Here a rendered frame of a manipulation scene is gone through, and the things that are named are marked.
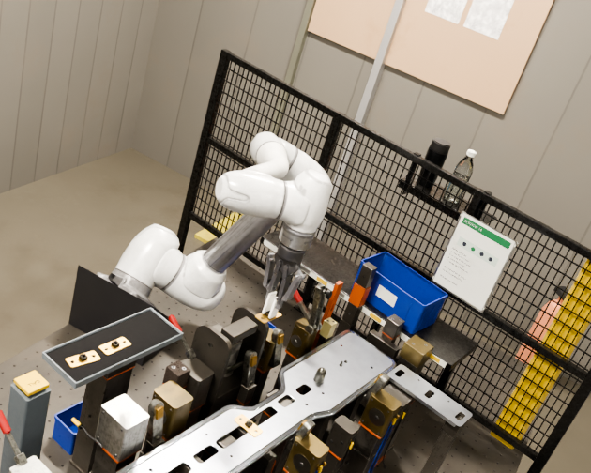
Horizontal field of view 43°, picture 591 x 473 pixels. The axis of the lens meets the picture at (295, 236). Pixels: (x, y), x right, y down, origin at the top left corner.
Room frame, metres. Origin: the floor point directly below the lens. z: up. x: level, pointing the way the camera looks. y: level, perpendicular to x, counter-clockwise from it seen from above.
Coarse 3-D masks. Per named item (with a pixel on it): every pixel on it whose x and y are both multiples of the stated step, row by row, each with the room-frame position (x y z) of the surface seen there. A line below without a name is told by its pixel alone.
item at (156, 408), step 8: (152, 400) 1.48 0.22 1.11; (152, 408) 1.46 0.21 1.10; (160, 408) 1.47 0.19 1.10; (152, 416) 1.45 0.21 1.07; (160, 416) 1.46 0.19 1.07; (152, 424) 1.45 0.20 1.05; (160, 424) 1.47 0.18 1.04; (152, 432) 1.45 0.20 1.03; (160, 432) 1.47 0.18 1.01; (152, 440) 1.44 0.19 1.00
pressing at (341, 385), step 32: (320, 352) 2.05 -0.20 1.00; (352, 352) 2.10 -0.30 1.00; (288, 384) 1.84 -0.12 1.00; (320, 384) 1.89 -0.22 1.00; (352, 384) 1.94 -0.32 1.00; (224, 416) 1.62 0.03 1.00; (288, 416) 1.70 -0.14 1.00; (320, 416) 1.75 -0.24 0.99; (160, 448) 1.43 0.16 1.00; (192, 448) 1.47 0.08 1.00; (224, 448) 1.50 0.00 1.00; (256, 448) 1.54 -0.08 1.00
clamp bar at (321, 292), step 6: (318, 288) 2.08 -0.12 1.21; (324, 288) 2.10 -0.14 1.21; (318, 294) 2.08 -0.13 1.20; (324, 294) 2.08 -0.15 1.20; (330, 294) 2.08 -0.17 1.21; (318, 300) 2.07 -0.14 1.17; (324, 300) 2.10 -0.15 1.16; (312, 306) 2.08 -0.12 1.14; (318, 306) 2.07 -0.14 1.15; (312, 312) 2.07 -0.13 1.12; (318, 312) 2.10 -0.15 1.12; (312, 318) 2.07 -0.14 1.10; (318, 318) 2.09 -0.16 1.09; (312, 324) 2.07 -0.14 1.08; (318, 324) 2.09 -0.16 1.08
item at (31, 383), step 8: (24, 376) 1.36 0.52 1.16; (32, 376) 1.37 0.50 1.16; (40, 376) 1.38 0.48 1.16; (16, 384) 1.34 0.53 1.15; (24, 384) 1.34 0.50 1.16; (32, 384) 1.34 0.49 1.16; (40, 384) 1.35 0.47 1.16; (48, 384) 1.36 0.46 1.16; (24, 392) 1.32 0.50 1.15; (32, 392) 1.32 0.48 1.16
